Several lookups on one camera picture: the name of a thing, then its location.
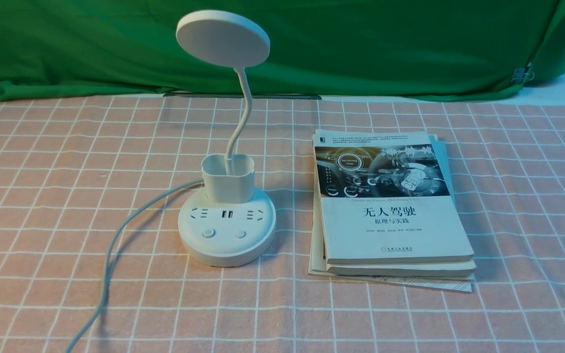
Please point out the white desk lamp with sockets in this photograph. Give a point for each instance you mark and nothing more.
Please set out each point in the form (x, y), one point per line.
(229, 222)

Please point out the bottom thin white booklet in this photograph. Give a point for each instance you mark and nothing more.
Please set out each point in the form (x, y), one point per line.
(410, 283)

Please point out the top book self-driving cover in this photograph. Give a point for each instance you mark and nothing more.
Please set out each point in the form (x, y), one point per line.
(390, 215)

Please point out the pink checked tablecloth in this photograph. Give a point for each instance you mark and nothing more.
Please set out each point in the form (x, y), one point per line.
(71, 170)

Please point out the metal binder clip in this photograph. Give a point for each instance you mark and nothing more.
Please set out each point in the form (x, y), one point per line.
(523, 75)

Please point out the green backdrop cloth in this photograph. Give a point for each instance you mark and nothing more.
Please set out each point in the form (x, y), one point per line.
(436, 50)

